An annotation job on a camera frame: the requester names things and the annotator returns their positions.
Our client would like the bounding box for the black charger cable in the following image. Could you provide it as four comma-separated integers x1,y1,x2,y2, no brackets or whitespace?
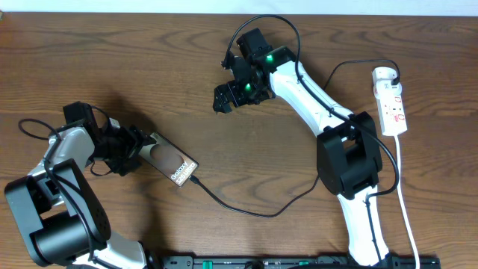
189,58,401,219

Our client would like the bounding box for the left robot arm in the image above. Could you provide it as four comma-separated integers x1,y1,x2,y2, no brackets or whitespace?
4,102,162,268

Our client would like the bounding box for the white charger adapter plug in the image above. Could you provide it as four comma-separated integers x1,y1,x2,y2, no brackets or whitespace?
372,67,398,84

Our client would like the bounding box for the white power strip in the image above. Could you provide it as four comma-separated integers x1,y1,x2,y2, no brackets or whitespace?
373,80,407,137

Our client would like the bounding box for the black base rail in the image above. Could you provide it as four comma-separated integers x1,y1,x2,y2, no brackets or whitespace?
162,255,441,269

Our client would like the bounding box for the white power strip cord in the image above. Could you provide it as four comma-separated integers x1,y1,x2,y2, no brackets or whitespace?
393,134,421,269

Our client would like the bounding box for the black right camera cable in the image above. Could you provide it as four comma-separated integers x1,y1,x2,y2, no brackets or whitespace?
222,13,400,262

